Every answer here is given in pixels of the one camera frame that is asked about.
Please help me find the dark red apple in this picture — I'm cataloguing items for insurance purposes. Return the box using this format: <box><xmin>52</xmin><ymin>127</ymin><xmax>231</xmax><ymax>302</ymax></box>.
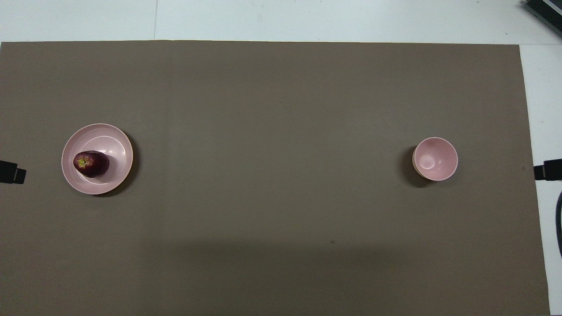
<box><xmin>73</xmin><ymin>151</ymin><xmax>110</xmax><ymax>178</ymax></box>

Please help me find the pink plate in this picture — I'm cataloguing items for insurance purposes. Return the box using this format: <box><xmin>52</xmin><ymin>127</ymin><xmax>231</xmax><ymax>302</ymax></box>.
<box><xmin>61</xmin><ymin>123</ymin><xmax>133</xmax><ymax>195</ymax></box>

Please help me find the pink bowl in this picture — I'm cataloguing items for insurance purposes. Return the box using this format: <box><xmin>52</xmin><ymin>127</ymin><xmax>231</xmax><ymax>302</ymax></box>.
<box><xmin>412</xmin><ymin>137</ymin><xmax>459</xmax><ymax>181</ymax></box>

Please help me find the grey ribbed device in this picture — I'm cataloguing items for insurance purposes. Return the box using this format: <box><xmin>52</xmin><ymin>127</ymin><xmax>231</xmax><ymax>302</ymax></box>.
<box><xmin>522</xmin><ymin>0</ymin><xmax>562</xmax><ymax>25</ymax></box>

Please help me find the brown table mat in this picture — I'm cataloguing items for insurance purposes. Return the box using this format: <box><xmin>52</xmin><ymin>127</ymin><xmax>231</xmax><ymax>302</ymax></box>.
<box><xmin>0</xmin><ymin>40</ymin><xmax>551</xmax><ymax>316</ymax></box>

